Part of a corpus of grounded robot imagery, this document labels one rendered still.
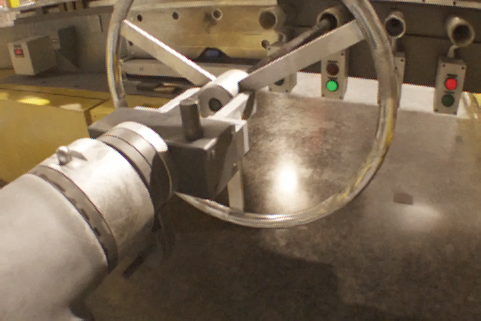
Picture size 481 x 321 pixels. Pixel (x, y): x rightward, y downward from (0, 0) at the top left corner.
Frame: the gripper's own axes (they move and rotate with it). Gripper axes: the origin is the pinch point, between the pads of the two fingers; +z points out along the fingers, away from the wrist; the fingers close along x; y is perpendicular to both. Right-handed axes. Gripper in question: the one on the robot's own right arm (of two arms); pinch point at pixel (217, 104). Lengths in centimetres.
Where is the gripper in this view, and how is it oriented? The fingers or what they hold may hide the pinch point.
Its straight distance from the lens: 39.5
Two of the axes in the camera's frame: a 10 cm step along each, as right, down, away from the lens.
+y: -0.6, -8.8, -4.6
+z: 4.3, -4.5, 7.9
